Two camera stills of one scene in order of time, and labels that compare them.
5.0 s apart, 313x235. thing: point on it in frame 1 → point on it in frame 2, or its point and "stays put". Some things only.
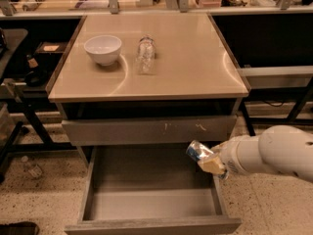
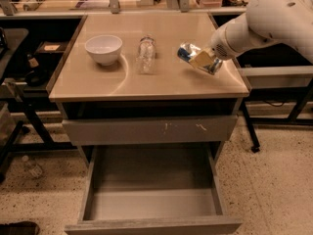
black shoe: (20, 228) stays put
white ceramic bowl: (105, 49) stays put
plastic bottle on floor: (33, 169) stays put
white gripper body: (232, 157) → (219, 47)
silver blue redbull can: (198, 150) → (187, 50)
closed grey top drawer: (147, 131) stays put
